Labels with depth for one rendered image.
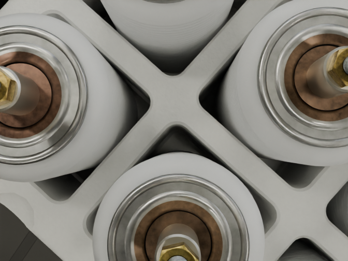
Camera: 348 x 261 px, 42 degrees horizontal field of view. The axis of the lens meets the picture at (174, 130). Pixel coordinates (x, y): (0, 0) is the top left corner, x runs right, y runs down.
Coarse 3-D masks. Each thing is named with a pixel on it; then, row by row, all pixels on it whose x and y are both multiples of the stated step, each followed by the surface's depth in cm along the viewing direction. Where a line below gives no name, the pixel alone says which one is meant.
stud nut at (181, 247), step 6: (168, 246) 20; (174, 246) 20; (180, 246) 20; (186, 246) 20; (162, 252) 20; (168, 252) 20; (174, 252) 20; (180, 252) 20; (186, 252) 20; (192, 252) 20; (162, 258) 20; (168, 258) 20; (186, 258) 20; (192, 258) 20; (198, 258) 20
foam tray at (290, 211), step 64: (64, 0) 32; (256, 0) 32; (128, 64) 32; (192, 64) 32; (192, 128) 32; (0, 192) 32; (64, 192) 36; (256, 192) 35; (320, 192) 31; (64, 256) 32
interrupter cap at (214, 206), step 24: (144, 192) 24; (168, 192) 24; (192, 192) 24; (216, 192) 24; (120, 216) 24; (144, 216) 24; (168, 216) 24; (192, 216) 24; (216, 216) 24; (240, 216) 24; (120, 240) 24; (144, 240) 24; (216, 240) 24; (240, 240) 24
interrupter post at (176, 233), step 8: (176, 224) 24; (168, 232) 22; (176, 232) 22; (184, 232) 22; (192, 232) 23; (160, 240) 22; (168, 240) 21; (176, 240) 21; (184, 240) 21; (192, 240) 21; (160, 248) 21; (192, 248) 21; (200, 256) 21
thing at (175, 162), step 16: (160, 160) 25; (176, 160) 25; (192, 160) 25; (208, 160) 25; (128, 176) 25; (144, 176) 25; (208, 176) 25; (224, 176) 25; (112, 192) 25; (128, 192) 25; (240, 192) 25; (112, 208) 25; (240, 208) 24; (256, 208) 25; (96, 224) 25; (256, 224) 25; (96, 240) 25; (256, 240) 24; (96, 256) 25; (256, 256) 24
